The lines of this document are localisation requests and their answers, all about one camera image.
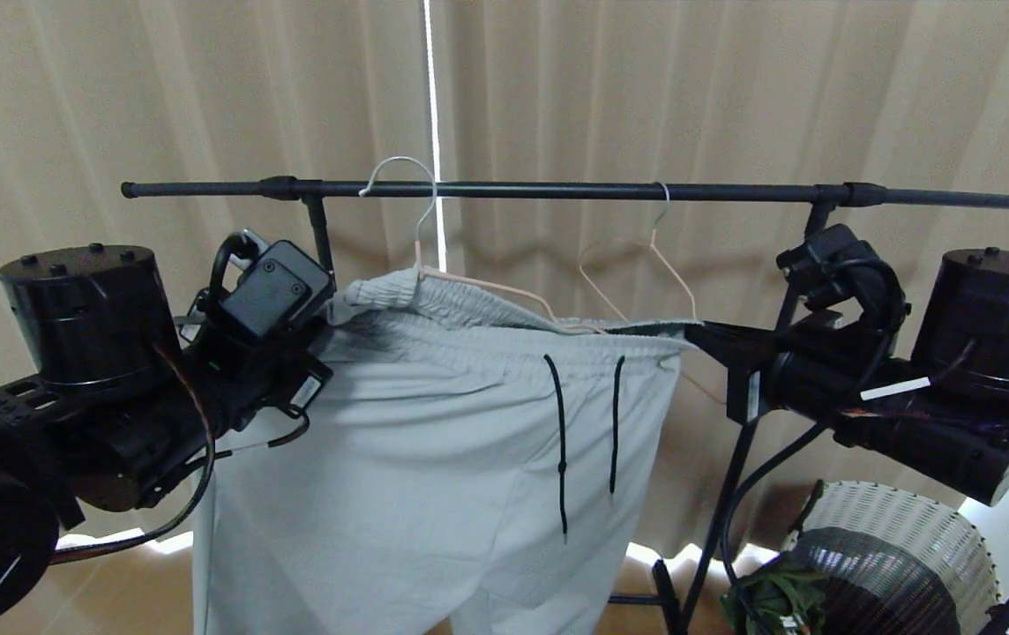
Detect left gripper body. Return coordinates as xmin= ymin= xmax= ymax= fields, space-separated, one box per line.
xmin=72 ymin=340 xmax=333 ymax=512

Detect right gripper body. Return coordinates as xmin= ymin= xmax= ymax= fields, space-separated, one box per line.
xmin=725 ymin=340 xmax=1009 ymax=508

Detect pale grey shorts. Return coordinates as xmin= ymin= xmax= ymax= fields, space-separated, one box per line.
xmin=191 ymin=267 xmax=699 ymax=635

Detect pink clothes hanger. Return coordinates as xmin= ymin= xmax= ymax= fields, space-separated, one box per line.
xmin=359 ymin=156 xmax=611 ymax=336
xmin=579 ymin=183 xmax=728 ymax=407

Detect white laundry basket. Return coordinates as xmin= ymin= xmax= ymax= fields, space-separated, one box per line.
xmin=782 ymin=481 xmax=1004 ymax=635

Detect black clothes rack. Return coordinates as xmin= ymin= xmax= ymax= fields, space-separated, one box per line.
xmin=121 ymin=176 xmax=1009 ymax=635

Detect green garment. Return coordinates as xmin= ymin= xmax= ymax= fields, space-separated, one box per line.
xmin=721 ymin=564 xmax=827 ymax=635

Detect beige curtain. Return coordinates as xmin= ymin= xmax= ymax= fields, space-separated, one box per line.
xmin=0 ymin=0 xmax=1009 ymax=565

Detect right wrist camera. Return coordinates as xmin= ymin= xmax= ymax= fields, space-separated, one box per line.
xmin=776 ymin=223 xmax=911 ymax=332

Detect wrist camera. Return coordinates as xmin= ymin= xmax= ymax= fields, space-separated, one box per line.
xmin=220 ymin=240 xmax=336 ymax=345
xmin=776 ymin=223 xmax=911 ymax=332

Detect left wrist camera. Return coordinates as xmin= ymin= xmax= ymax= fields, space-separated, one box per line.
xmin=220 ymin=240 xmax=336 ymax=345

